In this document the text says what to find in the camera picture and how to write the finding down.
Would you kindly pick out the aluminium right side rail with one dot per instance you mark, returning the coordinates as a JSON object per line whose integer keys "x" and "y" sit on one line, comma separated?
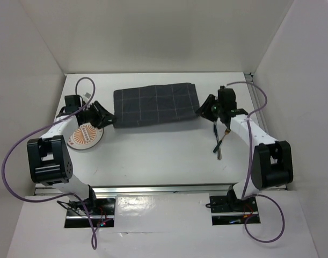
{"x": 257, "y": 108}

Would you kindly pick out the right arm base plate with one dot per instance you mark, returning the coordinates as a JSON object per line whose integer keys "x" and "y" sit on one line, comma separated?
{"x": 226, "y": 212}

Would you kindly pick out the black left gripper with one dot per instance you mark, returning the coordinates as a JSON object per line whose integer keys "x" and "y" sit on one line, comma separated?
{"x": 100, "y": 115}

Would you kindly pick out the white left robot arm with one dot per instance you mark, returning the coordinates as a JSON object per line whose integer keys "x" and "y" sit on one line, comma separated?
{"x": 48, "y": 156}

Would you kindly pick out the aluminium rail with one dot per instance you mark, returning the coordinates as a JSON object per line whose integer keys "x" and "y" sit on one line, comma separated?
{"x": 161, "y": 189}
{"x": 257, "y": 108}

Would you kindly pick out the green handled gold fork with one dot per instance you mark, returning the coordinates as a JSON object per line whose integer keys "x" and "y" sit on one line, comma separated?
{"x": 221, "y": 139}

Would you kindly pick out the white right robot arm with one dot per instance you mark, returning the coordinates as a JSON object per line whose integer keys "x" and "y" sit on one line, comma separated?
{"x": 270, "y": 160}

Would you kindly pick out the dark checked cloth placemat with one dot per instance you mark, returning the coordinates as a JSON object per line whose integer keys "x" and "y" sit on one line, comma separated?
{"x": 155, "y": 104}

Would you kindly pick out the aluminium front rail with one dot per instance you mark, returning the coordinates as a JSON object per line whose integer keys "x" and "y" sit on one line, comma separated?
{"x": 161, "y": 189}

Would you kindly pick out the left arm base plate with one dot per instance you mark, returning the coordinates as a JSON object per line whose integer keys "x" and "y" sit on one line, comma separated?
{"x": 102, "y": 214}

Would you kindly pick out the orange sunburst patterned plate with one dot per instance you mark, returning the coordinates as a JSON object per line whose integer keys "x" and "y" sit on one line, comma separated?
{"x": 85, "y": 137}

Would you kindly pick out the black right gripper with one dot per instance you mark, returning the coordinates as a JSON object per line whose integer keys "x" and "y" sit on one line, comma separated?
{"x": 204, "y": 109}

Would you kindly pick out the striped handled knife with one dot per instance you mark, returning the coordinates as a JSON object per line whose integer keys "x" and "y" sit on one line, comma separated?
{"x": 215, "y": 130}

